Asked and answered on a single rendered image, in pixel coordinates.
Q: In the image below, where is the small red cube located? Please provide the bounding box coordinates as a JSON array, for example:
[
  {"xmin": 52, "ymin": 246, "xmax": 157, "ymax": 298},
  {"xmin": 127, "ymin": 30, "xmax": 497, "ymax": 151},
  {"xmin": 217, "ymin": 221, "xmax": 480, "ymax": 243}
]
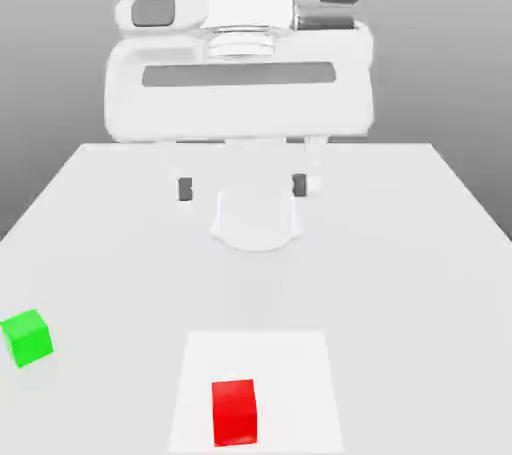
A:
[{"xmin": 210, "ymin": 378, "xmax": 259, "ymax": 449}]

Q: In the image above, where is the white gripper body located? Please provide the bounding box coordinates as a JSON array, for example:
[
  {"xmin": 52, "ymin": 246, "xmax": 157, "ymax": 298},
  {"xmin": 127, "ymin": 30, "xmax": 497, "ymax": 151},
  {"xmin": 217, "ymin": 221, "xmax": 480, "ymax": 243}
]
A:
[{"xmin": 103, "ymin": 23, "xmax": 376, "ymax": 144}]

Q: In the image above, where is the small green cube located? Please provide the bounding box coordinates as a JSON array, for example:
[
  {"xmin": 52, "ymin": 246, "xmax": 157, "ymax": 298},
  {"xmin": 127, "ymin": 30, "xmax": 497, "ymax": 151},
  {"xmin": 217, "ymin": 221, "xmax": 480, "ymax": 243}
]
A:
[{"xmin": 0, "ymin": 308, "xmax": 56, "ymax": 369}]

